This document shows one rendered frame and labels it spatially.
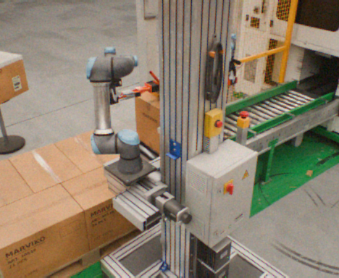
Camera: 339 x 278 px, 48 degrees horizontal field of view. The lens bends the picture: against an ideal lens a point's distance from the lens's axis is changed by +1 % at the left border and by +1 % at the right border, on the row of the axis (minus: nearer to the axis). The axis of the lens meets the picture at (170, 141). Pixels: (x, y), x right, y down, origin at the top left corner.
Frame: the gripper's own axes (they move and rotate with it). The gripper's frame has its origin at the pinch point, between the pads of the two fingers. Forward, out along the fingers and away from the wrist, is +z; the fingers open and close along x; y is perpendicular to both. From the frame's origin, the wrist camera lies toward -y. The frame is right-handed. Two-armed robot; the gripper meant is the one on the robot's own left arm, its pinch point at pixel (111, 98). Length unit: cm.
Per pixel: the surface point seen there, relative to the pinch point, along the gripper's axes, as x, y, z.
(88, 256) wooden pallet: -20, -41, 112
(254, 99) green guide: 23, 184, 61
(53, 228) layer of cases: -20, -62, 71
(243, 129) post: -52, 82, 29
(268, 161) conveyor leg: -33, 146, 95
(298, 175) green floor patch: -45, 183, 121
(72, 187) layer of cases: 9, -35, 67
